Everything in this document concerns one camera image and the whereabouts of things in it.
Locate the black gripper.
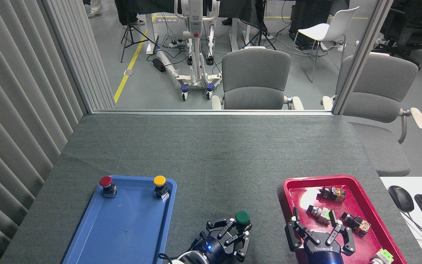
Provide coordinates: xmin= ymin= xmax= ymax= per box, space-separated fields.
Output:
xmin=192 ymin=217 xmax=252 ymax=263
xmin=284 ymin=207 xmax=356 ymax=264

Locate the green push button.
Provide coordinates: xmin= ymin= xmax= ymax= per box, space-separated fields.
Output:
xmin=234 ymin=210 xmax=252 ymax=233

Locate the yellow push button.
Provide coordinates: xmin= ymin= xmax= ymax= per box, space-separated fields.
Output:
xmin=153 ymin=175 xmax=170 ymax=200

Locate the red push button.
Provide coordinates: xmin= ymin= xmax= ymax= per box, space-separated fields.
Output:
xmin=99 ymin=176 xmax=118 ymax=198

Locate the red plastic tray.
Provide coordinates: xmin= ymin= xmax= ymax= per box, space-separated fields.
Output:
xmin=282 ymin=175 xmax=407 ymax=264

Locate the white desk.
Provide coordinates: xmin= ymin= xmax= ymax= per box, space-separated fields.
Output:
xmin=380 ymin=177 xmax=422 ymax=264

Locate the dark grey table cloth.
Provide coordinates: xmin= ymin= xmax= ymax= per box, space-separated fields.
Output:
xmin=0 ymin=113 xmax=420 ymax=264

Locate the black computer mouse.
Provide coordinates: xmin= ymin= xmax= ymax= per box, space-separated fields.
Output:
xmin=388 ymin=185 xmax=415 ymax=213

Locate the blue plastic tray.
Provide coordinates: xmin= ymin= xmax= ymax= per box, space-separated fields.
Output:
xmin=62 ymin=175 xmax=177 ymax=264

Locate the grey office chair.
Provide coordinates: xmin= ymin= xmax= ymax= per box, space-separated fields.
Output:
xmin=211 ymin=47 xmax=305 ymax=110
xmin=321 ymin=52 xmax=422 ymax=177

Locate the white stand on wheels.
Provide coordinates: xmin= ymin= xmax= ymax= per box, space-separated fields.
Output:
xmin=146 ymin=0 xmax=223 ymax=101

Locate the black tripod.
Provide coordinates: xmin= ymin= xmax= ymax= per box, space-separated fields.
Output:
xmin=120 ymin=22 xmax=156 ymax=63
xmin=249 ymin=22 xmax=277 ymax=51

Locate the white plastic chair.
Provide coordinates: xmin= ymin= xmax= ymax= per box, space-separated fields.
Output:
xmin=290 ymin=6 xmax=360 ymax=83

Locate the black office chair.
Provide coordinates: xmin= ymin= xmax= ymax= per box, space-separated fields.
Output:
xmin=372 ymin=0 xmax=422 ymax=71

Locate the person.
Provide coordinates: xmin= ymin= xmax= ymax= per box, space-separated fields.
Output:
xmin=88 ymin=0 xmax=103 ymax=19
xmin=115 ymin=0 xmax=146 ymax=30

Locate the grey slatted partition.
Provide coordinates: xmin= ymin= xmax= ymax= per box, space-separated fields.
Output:
xmin=0 ymin=0 xmax=115 ymax=264

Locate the silver and white switch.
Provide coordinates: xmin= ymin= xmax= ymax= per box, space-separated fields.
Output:
xmin=306 ymin=205 xmax=332 ymax=225

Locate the black switch with orange block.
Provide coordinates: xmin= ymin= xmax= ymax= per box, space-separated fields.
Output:
xmin=341 ymin=212 xmax=371 ymax=237

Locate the black switch with amber window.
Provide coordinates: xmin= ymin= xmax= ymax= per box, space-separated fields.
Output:
xmin=319 ymin=186 xmax=346 ymax=203

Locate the white and green switch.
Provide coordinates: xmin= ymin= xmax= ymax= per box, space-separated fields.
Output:
xmin=370 ymin=249 xmax=395 ymax=264

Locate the silver table rail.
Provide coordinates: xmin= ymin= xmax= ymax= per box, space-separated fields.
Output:
xmin=93 ymin=109 xmax=334 ymax=116

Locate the silver post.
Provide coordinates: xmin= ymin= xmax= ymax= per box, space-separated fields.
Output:
xmin=332 ymin=0 xmax=395 ymax=115

